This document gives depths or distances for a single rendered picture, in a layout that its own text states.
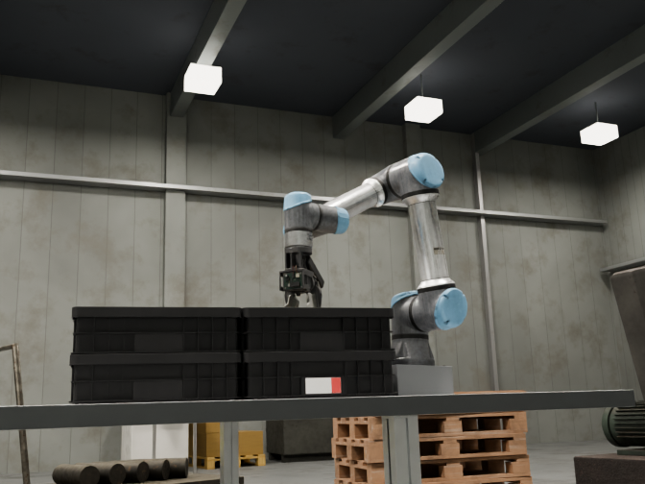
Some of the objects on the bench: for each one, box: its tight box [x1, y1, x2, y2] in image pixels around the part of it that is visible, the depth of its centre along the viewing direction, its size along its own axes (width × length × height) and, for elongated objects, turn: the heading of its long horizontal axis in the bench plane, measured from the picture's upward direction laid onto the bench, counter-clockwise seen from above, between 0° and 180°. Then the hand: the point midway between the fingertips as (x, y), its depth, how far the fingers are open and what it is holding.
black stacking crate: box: [234, 351, 397, 400], centre depth 197 cm, size 40×30×12 cm
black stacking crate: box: [68, 352, 242, 404], centre depth 186 cm, size 40×30×12 cm
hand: (303, 325), depth 194 cm, fingers open, 5 cm apart
